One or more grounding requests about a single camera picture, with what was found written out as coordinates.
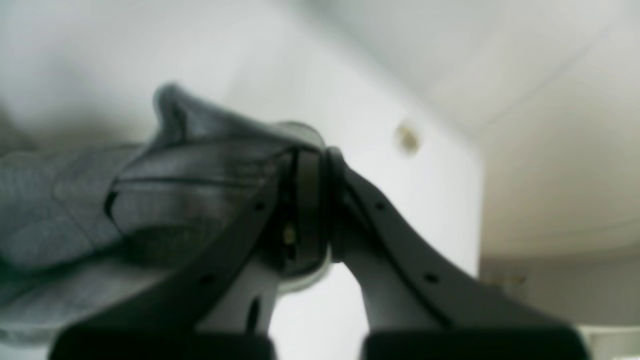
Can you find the grey printed T-shirt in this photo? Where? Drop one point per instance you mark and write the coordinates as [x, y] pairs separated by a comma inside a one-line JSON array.
[[83, 229]]

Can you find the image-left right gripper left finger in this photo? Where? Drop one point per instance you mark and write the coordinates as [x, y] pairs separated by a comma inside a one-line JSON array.
[[219, 306]]

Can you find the image-left right gripper right finger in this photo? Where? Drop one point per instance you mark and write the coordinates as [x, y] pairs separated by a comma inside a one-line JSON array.
[[421, 306]]

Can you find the left table cable grommet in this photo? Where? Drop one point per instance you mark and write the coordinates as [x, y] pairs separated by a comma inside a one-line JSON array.
[[407, 139]]

